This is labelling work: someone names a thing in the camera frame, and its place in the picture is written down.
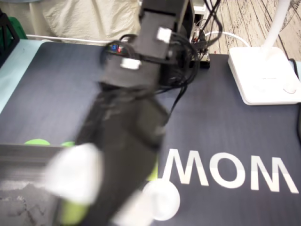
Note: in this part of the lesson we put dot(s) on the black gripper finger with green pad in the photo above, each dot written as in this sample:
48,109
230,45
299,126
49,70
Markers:
71,213

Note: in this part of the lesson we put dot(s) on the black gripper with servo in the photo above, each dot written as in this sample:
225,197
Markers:
122,113

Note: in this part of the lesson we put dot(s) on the small white plastic cup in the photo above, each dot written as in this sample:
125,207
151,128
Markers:
75,174

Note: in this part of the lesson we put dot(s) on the white round plastic dish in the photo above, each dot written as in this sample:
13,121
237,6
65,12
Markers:
164,200

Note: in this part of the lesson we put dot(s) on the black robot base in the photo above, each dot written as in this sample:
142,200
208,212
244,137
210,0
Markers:
203,62

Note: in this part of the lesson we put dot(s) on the dark grey plastic tray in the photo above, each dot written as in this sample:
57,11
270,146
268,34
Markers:
21,188

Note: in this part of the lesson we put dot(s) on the dark grey printed desk mat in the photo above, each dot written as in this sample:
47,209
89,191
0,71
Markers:
223,129

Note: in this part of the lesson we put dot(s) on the blue circuit board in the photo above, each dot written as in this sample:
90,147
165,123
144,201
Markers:
115,49

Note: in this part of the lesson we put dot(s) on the person's beige shirt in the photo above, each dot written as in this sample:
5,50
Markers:
89,18

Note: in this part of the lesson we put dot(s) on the white desk lamp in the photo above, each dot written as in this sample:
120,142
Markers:
263,75

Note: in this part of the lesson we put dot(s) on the green plastic object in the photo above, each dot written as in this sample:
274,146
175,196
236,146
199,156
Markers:
21,28

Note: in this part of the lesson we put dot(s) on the black printed frame stand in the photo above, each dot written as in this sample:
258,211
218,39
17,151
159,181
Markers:
9,40

